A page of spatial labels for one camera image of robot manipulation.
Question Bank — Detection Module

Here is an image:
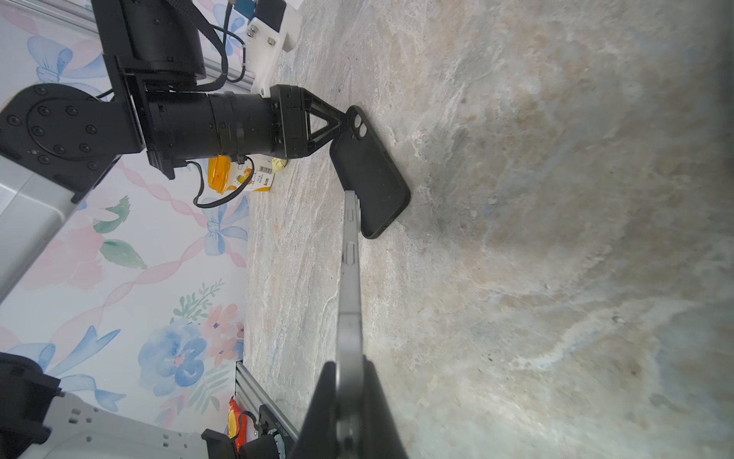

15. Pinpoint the aluminium rail frame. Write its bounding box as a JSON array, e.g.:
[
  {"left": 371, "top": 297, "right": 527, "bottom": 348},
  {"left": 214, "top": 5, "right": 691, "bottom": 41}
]
[{"left": 234, "top": 361, "right": 299, "bottom": 458}]

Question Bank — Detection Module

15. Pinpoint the black phone case with camera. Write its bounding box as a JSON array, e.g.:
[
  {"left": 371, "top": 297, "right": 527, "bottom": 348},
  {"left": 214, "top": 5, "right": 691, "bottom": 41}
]
[{"left": 330, "top": 105, "right": 411, "bottom": 239}]

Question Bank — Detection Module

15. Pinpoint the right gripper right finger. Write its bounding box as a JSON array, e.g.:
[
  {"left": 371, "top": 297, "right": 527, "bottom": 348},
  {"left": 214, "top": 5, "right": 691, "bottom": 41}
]
[{"left": 361, "top": 358, "right": 408, "bottom": 459}]

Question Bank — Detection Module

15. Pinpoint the black phone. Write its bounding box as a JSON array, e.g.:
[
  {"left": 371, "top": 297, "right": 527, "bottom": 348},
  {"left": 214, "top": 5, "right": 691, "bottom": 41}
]
[{"left": 336, "top": 190, "right": 364, "bottom": 458}]

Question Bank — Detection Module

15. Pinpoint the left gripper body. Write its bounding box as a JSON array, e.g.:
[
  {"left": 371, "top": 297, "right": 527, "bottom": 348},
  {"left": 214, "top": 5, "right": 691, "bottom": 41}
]
[{"left": 146, "top": 85, "right": 304, "bottom": 169}]

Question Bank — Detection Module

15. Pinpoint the orange lid yogurt cup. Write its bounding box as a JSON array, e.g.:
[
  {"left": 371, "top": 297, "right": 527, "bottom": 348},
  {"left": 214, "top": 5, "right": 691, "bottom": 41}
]
[{"left": 206, "top": 155, "right": 279, "bottom": 195}]

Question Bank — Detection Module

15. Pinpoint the red chip bag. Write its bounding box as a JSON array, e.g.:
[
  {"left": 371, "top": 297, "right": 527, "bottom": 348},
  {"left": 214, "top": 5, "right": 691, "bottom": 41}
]
[{"left": 227, "top": 398, "right": 248, "bottom": 451}]

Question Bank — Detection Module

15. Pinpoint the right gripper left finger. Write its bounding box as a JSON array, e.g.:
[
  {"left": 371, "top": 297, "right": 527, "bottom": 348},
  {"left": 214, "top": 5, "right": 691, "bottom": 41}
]
[{"left": 289, "top": 361, "right": 336, "bottom": 459}]

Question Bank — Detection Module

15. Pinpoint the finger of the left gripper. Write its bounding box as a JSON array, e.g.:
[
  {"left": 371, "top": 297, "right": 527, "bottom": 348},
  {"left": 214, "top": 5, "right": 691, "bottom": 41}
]
[{"left": 302, "top": 91, "right": 348, "bottom": 156}]

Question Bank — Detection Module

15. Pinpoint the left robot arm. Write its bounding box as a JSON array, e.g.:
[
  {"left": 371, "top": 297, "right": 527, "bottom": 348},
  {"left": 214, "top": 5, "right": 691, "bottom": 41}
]
[{"left": 1, "top": 1, "right": 348, "bottom": 458}]

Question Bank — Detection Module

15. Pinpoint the small yellow snack packet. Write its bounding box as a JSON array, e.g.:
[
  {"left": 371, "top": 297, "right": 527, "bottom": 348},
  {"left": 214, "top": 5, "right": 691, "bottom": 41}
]
[{"left": 271, "top": 158, "right": 288, "bottom": 173}]

